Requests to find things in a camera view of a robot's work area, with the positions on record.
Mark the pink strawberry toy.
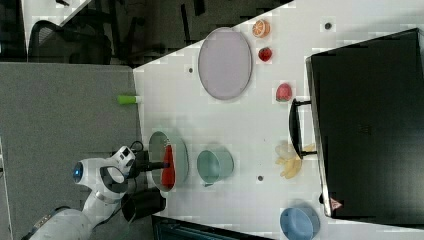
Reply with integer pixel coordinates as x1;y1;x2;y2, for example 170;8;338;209
276;83;292;102

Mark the orange slice toy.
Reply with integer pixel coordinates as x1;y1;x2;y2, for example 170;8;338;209
252;19;271;38

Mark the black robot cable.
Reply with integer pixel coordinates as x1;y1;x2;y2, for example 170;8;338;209
93;140;145;231

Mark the lower black cylinder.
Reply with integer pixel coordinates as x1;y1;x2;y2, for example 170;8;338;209
121;187;166;222

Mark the red ketchup bottle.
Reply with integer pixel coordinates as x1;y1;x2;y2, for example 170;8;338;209
161;144;175;189

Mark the green mug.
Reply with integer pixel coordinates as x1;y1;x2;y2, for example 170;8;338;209
197;147;234;187

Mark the black office chair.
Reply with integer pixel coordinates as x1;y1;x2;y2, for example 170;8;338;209
28;0;166;67

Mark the yellow banana peel toy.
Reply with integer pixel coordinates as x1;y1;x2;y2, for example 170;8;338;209
275;141;303;179

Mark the black oven door handle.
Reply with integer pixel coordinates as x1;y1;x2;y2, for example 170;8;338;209
289;99;317;158

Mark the grey round plate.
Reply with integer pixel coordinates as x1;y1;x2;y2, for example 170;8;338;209
198;27;252;100

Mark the small red strawberry toy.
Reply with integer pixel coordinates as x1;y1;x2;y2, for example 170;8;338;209
258;47;272;62

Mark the blue cup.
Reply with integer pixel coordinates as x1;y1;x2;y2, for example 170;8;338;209
280;207;320;240

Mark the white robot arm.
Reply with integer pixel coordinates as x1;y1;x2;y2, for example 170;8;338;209
21;146;170;240

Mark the black oven box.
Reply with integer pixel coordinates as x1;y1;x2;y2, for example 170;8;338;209
306;28;424;228

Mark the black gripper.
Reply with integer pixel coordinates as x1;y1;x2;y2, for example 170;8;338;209
128;150;171;179

